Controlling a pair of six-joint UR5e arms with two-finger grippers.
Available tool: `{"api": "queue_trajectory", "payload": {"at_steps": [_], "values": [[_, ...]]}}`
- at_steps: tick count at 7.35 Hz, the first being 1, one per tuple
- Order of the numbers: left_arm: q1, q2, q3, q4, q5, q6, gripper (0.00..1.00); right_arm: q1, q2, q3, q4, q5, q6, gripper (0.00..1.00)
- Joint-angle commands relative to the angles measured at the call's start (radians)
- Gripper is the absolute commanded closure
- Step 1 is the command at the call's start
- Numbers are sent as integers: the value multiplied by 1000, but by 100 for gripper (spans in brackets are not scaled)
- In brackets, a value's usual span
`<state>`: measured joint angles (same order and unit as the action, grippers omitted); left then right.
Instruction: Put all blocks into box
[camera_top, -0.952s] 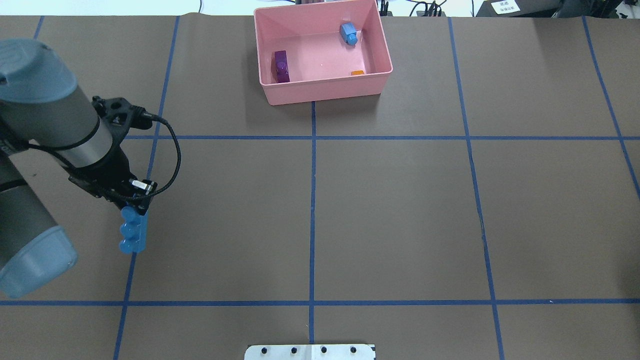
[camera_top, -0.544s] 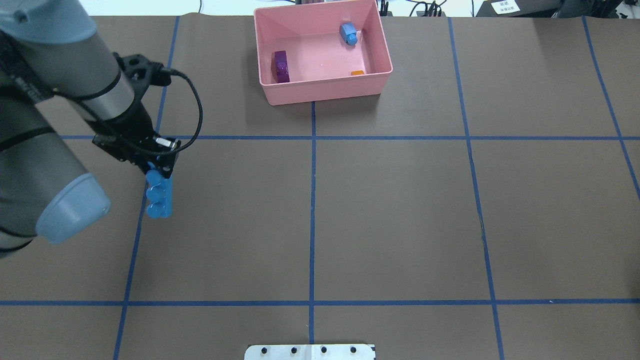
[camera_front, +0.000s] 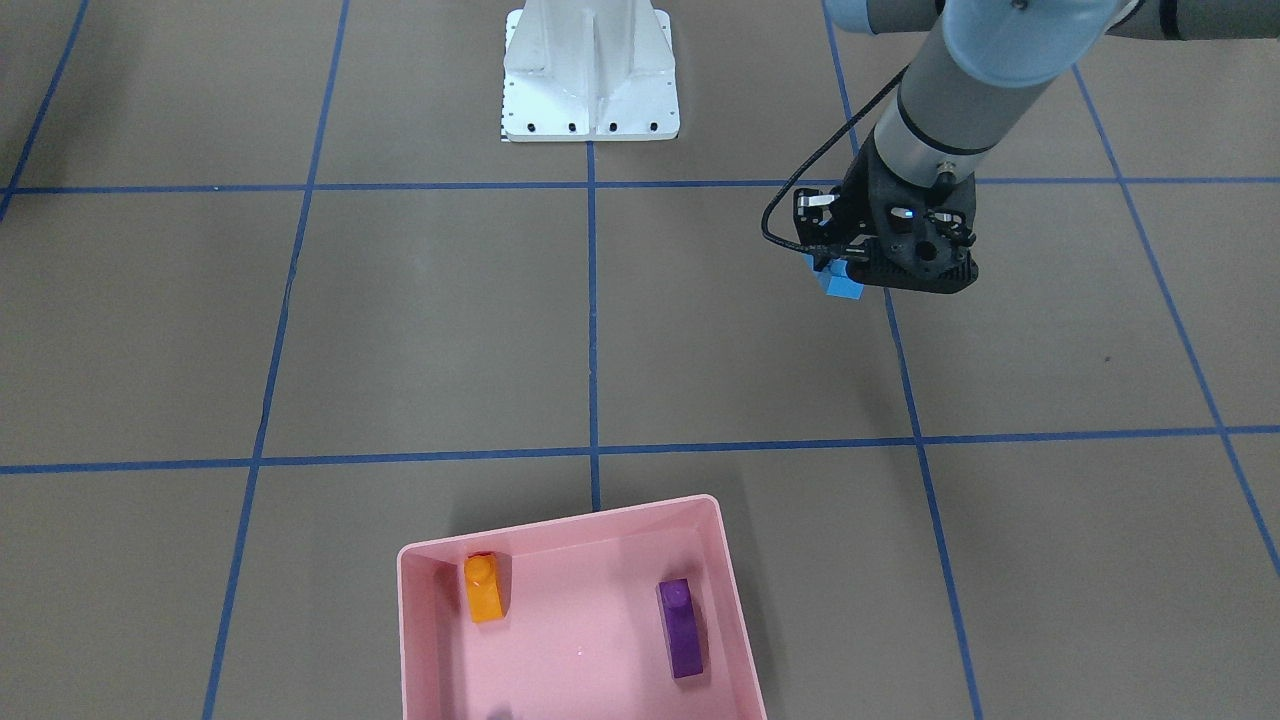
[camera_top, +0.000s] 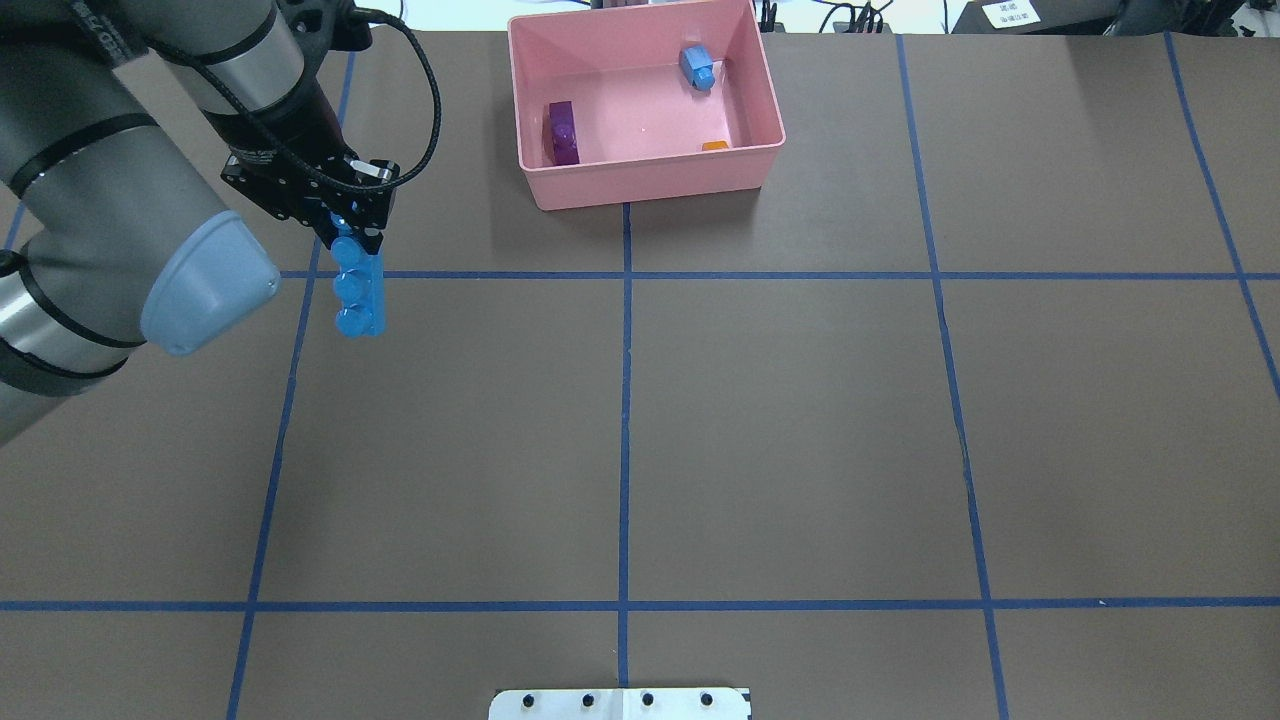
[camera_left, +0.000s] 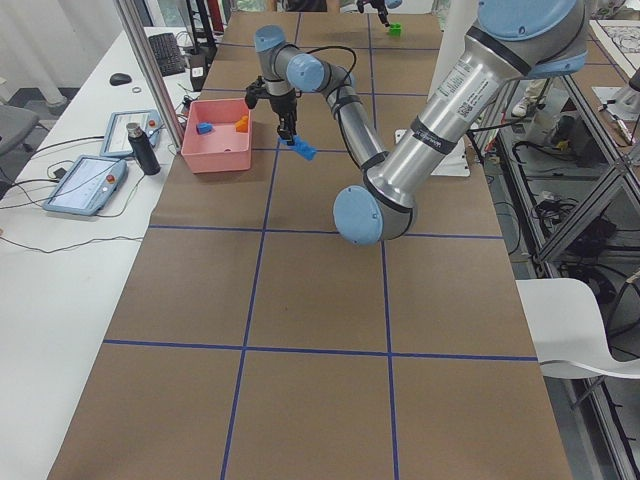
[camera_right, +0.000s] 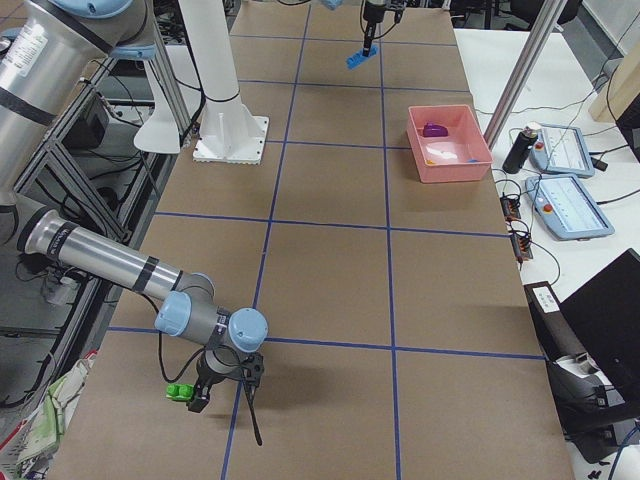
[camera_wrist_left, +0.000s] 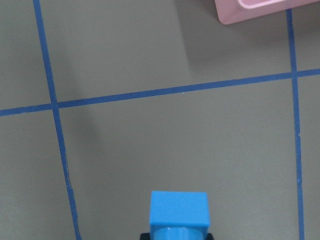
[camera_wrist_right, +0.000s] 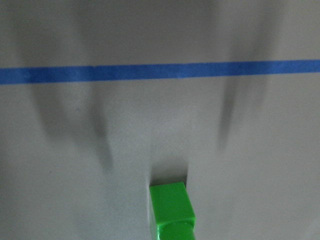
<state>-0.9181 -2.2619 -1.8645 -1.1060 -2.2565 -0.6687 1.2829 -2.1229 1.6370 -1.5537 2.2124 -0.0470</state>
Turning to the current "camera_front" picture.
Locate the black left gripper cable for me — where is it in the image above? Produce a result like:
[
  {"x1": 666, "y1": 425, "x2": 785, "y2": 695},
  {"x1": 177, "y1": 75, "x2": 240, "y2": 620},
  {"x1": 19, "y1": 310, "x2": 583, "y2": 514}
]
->
[{"x1": 762, "y1": 68, "x2": 906, "y2": 251}]

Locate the blue toy block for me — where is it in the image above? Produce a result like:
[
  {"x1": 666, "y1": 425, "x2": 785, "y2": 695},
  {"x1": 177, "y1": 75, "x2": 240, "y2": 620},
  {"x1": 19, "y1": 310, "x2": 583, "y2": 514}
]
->
[{"x1": 806, "y1": 256, "x2": 864, "y2": 301}]

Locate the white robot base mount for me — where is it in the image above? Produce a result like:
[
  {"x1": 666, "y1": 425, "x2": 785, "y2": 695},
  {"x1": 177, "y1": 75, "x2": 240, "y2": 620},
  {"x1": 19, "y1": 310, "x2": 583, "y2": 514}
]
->
[{"x1": 500, "y1": 1, "x2": 681, "y2": 143}]

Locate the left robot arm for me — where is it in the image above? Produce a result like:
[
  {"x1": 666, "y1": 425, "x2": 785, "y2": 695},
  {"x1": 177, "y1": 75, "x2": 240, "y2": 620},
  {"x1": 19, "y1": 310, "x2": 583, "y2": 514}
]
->
[{"x1": 791, "y1": 1, "x2": 1277, "y2": 297}]

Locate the orange toy block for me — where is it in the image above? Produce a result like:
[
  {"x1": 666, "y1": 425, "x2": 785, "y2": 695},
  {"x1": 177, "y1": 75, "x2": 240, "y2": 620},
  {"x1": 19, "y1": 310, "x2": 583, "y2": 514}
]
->
[{"x1": 462, "y1": 553, "x2": 507, "y2": 624}]

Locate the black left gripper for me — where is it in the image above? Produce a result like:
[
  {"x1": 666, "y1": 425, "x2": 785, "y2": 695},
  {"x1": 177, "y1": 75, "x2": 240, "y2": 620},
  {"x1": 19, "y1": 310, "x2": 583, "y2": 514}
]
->
[{"x1": 794, "y1": 138, "x2": 980, "y2": 293}]

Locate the pink plastic box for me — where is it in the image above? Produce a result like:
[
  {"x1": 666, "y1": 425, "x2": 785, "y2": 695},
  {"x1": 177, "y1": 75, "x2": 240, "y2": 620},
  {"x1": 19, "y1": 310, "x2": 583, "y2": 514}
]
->
[{"x1": 397, "y1": 495, "x2": 767, "y2": 719}]

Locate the purple toy block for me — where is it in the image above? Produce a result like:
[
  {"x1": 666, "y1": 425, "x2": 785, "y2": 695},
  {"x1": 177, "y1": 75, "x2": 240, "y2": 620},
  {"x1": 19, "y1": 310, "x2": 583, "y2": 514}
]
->
[{"x1": 655, "y1": 578, "x2": 705, "y2": 680}]

